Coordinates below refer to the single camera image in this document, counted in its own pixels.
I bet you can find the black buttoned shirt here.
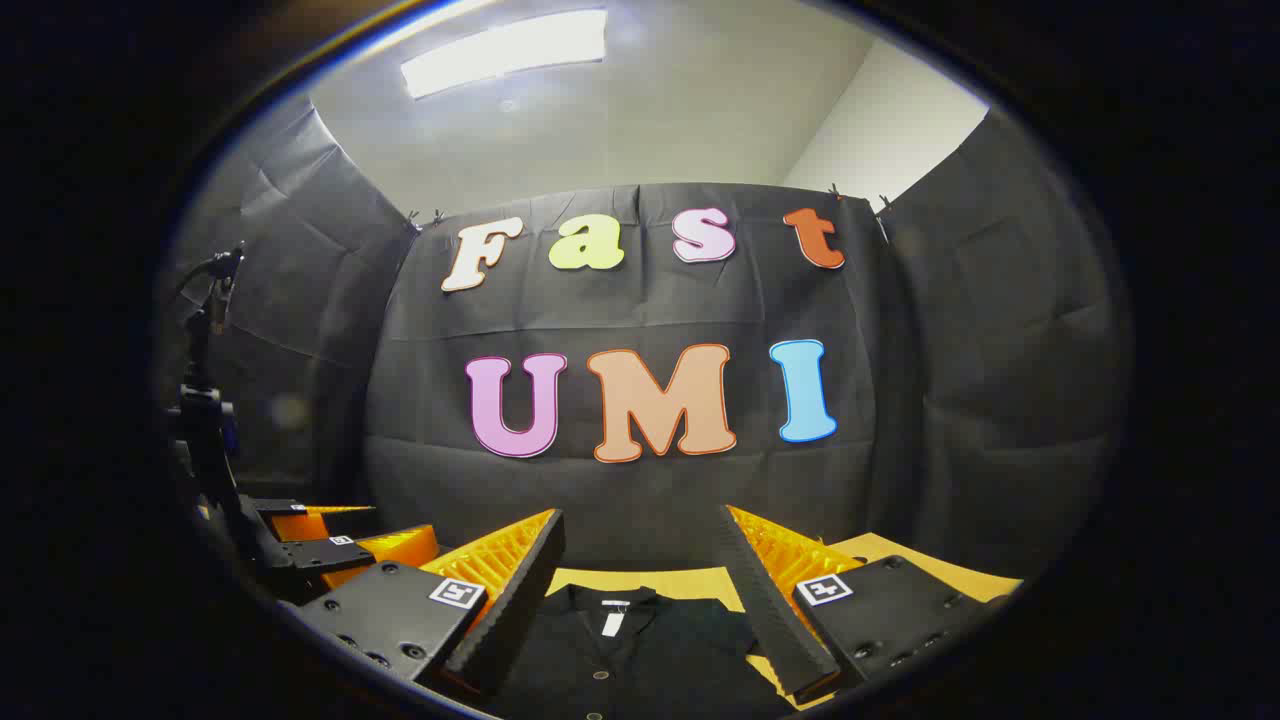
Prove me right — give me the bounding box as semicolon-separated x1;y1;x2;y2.
490;585;801;720

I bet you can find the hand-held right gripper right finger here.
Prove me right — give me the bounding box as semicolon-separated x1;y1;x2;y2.
715;505;1026;701

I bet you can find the black backdrop cloth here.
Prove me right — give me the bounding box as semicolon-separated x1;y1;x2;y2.
160;95;1136;581

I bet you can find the ceiling light panel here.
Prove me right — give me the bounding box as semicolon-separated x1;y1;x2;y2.
400;10;609;99

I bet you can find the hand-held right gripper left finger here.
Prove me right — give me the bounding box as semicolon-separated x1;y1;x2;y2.
280;508;567;701

